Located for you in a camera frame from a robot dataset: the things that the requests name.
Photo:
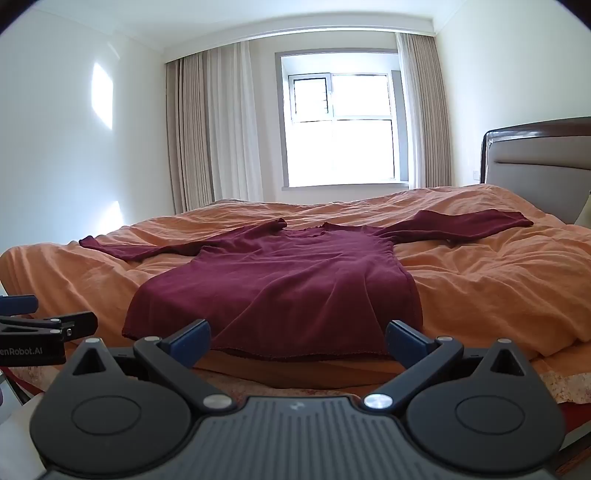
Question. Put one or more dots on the beige curtain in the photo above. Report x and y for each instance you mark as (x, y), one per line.
(436, 110)
(187, 138)

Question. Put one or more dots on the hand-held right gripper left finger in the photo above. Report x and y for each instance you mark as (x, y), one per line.
(189, 344)

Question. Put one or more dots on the pale yellow pillow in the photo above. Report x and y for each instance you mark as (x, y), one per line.
(584, 210)

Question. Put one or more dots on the padded headboard with wooden frame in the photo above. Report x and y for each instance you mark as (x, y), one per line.
(535, 161)

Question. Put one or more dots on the maroon knit sweater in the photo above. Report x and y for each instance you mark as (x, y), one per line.
(286, 277)

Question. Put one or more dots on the window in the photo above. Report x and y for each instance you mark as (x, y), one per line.
(341, 120)

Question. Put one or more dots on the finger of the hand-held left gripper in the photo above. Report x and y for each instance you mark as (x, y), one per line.
(18, 304)
(69, 324)

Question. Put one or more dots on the orange duvet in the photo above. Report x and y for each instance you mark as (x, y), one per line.
(485, 281)

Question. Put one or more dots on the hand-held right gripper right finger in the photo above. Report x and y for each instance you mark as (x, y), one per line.
(406, 344)

